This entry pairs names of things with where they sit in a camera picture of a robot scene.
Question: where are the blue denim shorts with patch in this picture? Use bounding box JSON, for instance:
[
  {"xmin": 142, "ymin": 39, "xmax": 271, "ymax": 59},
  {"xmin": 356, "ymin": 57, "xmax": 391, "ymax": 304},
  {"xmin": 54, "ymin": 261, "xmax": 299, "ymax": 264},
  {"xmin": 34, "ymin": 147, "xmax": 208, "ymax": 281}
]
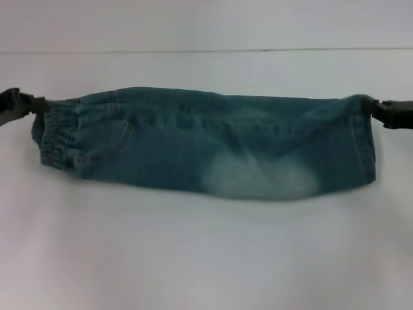
[{"xmin": 30, "ymin": 85, "xmax": 379, "ymax": 200}]

